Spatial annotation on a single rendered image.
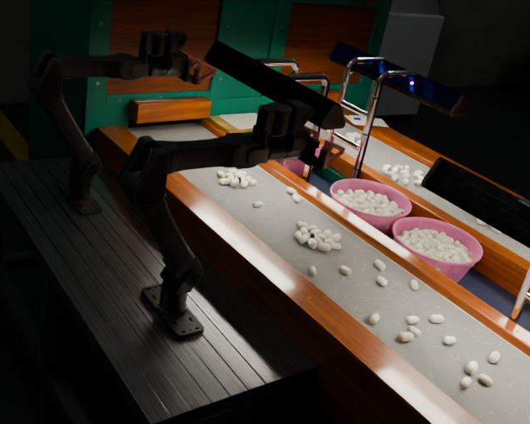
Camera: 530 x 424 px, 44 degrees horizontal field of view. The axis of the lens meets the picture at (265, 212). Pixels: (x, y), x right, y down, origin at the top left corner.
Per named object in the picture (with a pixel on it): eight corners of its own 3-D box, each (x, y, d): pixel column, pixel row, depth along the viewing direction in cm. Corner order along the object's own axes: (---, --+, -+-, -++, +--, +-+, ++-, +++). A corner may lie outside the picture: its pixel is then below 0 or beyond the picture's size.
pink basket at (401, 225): (433, 300, 180) (443, 271, 176) (366, 251, 198) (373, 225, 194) (490, 279, 196) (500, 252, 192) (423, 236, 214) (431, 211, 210)
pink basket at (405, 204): (385, 252, 200) (393, 225, 195) (310, 219, 211) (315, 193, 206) (416, 225, 221) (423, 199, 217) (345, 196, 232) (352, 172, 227)
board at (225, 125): (228, 134, 241) (229, 130, 240) (207, 119, 251) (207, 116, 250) (297, 127, 260) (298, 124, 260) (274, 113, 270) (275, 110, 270)
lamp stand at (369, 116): (352, 195, 233) (384, 73, 213) (316, 172, 246) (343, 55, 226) (389, 188, 244) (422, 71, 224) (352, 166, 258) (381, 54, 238)
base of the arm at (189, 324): (168, 259, 162) (142, 264, 158) (209, 304, 148) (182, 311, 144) (165, 285, 165) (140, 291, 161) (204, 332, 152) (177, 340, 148)
